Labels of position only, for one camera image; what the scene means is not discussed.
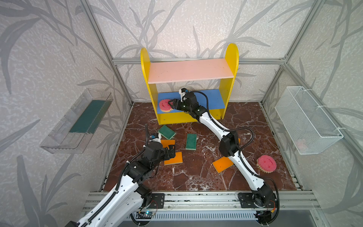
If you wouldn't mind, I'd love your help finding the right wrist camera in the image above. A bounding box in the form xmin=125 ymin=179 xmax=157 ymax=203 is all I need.
xmin=179 ymin=88 xmax=189 ymax=101

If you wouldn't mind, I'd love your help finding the aluminium front rail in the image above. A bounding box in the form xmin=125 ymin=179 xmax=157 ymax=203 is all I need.
xmin=82 ymin=190 xmax=321 ymax=212

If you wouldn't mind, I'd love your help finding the orange sponge upper left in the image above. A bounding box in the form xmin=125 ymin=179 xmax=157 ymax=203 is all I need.
xmin=161 ymin=140 xmax=175 ymax=148

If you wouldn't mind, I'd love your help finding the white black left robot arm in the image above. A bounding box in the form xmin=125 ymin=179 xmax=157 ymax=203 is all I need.
xmin=66 ymin=139 xmax=176 ymax=227

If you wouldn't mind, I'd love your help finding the clear plastic wall bin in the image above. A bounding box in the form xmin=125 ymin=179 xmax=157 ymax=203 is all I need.
xmin=40 ymin=89 xmax=113 ymax=154

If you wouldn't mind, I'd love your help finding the orange sponge centre right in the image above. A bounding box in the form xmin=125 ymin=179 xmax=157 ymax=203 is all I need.
xmin=212 ymin=157 xmax=234 ymax=173

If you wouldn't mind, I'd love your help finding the pink smiley sponge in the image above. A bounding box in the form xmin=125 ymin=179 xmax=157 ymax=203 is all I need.
xmin=256 ymin=155 xmax=277 ymax=173
xmin=159 ymin=99 xmax=173 ymax=113

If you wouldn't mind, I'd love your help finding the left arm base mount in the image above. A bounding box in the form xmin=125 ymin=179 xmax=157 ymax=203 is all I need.
xmin=141 ymin=193 xmax=165 ymax=209

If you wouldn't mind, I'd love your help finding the green sponge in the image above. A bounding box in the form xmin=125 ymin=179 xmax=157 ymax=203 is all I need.
xmin=185 ymin=133 xmax=198 ymax=150
xmin=158 ymin=125 xmax=176 ymax=140

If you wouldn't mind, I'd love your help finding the yellow shelf with coloured boards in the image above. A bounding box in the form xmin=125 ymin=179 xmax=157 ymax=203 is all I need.
xmin=140 ymin=44 xmax=239 ymax=125

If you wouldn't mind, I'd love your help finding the white wire mesh basket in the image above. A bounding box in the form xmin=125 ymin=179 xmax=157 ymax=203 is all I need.
xmin=275 ymin=86 xmax=344 ymax=155

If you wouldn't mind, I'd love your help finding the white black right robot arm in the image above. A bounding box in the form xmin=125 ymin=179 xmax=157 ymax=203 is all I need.
xmin=168 ymin=89 xmax=280 ymax=211

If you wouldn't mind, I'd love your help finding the orange sponge lower left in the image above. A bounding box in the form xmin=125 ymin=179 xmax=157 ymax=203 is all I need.
xmin=164 ymin=152 xmax=183 ymax=166

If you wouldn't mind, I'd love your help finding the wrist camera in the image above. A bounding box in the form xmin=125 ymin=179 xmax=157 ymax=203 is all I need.
xmin=149 ymin=133 xmax=161 ymax=142
xmin=179 ymin=88 xmax=189 ymax=101

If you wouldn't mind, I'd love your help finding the orange sponge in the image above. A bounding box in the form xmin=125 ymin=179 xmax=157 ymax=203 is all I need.
xmin=212 ymin=157 xmax=234 ymax=173
xmin=161 ymin=140 xmax=175 ymax=148
xmin=164 ymin=152 xmax=183 ymax=166

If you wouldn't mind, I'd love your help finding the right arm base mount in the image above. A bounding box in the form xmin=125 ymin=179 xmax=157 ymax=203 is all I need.
xmin=237 ymin=185 xmax=278 ymax=209

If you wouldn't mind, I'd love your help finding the green pad in clear bin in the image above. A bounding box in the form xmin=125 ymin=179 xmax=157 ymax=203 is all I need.
xmin=70 ymin=100 xmax=112 ymax=134

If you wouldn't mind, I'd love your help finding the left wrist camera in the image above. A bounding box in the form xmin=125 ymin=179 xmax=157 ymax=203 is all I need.
xmin=149 ymin=133 xmax=161 ymax=142

